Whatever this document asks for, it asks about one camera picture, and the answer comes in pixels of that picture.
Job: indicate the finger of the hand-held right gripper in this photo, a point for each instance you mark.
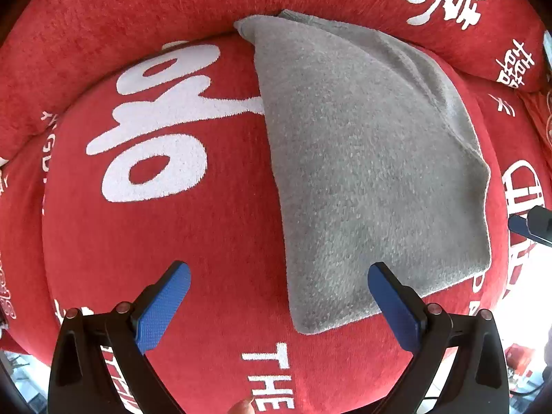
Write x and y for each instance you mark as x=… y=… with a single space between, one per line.
x=517 y=224
x=541 y=220

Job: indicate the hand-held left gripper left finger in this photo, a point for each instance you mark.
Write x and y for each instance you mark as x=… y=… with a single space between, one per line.
x=161 y=310

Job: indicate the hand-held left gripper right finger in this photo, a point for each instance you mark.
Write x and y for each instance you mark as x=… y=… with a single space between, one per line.
x=396 y=310

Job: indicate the grey towel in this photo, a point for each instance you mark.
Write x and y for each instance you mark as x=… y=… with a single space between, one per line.
x=366 y=172

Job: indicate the person's left hand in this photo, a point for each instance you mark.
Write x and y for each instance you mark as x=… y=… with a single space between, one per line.
x=241 y=406

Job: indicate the red printed blanket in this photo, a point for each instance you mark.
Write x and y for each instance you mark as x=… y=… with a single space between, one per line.
x=172 y=233

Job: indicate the orange patterned cloth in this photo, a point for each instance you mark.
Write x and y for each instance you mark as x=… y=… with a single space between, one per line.
x=541 y=116

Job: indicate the red box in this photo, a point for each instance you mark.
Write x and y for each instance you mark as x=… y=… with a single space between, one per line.
x=515 y=356

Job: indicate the red printed bolster cushion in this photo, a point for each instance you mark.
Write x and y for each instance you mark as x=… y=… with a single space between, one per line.
x=129 y=17

